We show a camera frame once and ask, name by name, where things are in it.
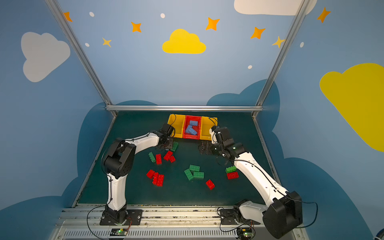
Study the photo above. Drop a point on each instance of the aluminium back frame bar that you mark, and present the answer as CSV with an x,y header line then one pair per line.
x,y
142,108

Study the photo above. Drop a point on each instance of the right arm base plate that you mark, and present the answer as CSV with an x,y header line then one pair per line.
x,y
233,217

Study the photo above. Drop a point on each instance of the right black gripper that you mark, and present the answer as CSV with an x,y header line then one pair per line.
x,y
207,148

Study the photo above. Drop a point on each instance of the aluminium right frame post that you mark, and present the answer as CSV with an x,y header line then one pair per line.
x,y
291,34

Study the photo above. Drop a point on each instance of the red brick pair lower left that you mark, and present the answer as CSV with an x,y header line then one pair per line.
x,y
158,179

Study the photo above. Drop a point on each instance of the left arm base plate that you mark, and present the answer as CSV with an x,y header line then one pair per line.
x,y
121,218

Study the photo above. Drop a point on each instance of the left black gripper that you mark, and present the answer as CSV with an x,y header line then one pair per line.
x,y
169,143

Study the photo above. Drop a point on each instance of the aluminium frame post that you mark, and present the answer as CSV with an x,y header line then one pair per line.
x,y
291,34
64,24

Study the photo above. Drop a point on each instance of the controller board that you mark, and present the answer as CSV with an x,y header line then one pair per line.
x,y
118,232
244,233

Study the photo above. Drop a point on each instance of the right controller board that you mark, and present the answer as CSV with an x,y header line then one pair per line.
x,y
244,233

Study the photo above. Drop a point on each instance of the red middle bin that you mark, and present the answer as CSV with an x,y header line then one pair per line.
x,y
197,128

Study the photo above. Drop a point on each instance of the right yellow bin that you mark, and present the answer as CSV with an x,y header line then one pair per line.
x,y
206,124

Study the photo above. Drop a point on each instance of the aluminium front rail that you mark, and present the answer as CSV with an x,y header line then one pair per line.
x,y
157,223

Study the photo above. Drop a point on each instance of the left yellow bin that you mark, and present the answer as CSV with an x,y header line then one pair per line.
x,y
178,123

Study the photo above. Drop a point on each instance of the left controller board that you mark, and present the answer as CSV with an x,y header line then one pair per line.
x,y
118,232

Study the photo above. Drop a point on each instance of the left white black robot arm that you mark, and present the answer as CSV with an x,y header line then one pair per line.
x,y
119,160

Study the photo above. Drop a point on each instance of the yellow bin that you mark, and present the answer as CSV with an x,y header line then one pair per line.
x,y
178,123
206,124

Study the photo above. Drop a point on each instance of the red long brick centre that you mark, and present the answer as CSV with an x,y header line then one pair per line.
x,y
168,155

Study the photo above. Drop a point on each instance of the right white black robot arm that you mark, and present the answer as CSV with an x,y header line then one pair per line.
x,y
283,211

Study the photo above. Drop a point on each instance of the aluminium left frame post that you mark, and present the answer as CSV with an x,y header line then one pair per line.
x,y
64,24

